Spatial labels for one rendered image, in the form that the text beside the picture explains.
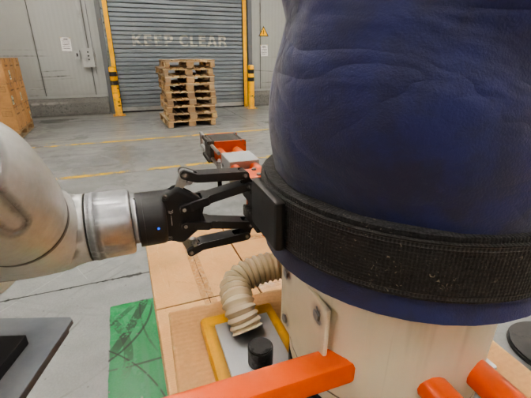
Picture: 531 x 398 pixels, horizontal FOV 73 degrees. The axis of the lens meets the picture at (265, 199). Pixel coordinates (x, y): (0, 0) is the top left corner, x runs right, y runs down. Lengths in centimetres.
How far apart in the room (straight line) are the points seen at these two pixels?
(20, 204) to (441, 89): 30
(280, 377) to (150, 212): 29
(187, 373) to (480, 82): 41
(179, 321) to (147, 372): 146
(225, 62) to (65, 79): 397
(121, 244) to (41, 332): 68
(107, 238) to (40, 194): 15
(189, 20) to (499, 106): 1016
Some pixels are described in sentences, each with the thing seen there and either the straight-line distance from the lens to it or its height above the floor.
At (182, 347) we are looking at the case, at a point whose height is 107.
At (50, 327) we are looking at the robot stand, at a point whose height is 75.
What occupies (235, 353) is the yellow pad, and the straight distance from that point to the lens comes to 45.
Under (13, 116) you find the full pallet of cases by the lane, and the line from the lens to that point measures 775.
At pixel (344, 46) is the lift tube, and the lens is 19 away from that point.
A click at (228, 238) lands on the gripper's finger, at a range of 55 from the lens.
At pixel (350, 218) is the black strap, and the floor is 133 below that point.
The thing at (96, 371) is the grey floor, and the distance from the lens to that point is 207.
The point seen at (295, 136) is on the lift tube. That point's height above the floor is 137.
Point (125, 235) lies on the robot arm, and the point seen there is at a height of 121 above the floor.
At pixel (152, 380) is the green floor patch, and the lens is 195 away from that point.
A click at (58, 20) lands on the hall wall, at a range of 1025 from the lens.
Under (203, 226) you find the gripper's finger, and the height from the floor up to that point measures 119.
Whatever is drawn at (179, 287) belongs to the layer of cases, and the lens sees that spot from 152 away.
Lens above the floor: 142
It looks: 22 degrees down
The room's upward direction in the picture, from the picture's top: straight up
